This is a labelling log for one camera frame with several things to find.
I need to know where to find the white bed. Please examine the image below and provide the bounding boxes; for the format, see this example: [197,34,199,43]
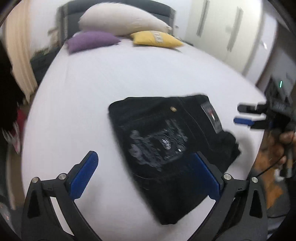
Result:
[21,35,269,241]

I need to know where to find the grey padded headboard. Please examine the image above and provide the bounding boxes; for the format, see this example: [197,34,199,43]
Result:
[58,0,176,44]

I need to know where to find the cream curtain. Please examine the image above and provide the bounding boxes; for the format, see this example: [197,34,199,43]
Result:
[5,0,38,102]

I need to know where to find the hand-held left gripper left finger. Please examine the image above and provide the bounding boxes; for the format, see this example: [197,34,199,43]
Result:
[21,151,102,241]

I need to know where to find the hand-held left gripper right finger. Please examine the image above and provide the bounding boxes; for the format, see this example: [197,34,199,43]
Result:
[192,152,270,241]

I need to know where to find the pink and white fan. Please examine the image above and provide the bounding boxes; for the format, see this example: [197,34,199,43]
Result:
[2,109,27,153]

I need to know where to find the black denim pants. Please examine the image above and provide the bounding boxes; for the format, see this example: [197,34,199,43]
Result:
[108,94,241,225]

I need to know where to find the person's right hand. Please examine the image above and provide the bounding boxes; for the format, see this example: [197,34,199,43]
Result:
[268,131,296,167]

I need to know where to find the dark hanging cloth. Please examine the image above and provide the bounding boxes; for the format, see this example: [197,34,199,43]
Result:
[0,42,25,139]

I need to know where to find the purple cushion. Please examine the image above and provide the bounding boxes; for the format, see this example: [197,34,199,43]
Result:
[66,31,121,54]

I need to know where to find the grey nightstand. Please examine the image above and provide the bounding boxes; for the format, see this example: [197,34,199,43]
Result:
[30,47,60,79]

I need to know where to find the yellow cushion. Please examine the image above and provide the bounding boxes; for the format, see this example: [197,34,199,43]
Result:
[129,31,184,48]

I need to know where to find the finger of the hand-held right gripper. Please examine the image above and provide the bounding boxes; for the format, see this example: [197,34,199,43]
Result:
[233,116,271,131]
[237,103,269,114]

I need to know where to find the white wardrobe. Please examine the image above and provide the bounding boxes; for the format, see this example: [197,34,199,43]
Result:
[176,0,278,77]

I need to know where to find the black cable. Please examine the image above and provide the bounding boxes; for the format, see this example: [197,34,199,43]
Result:
[254,148,288,177]

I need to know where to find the long wardrobe handle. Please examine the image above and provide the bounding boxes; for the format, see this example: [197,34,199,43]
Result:
[227,7,244,51]
[196,0,210,36]

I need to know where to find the large white pillow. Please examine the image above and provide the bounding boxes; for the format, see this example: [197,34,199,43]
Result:
[78,3,173,37]

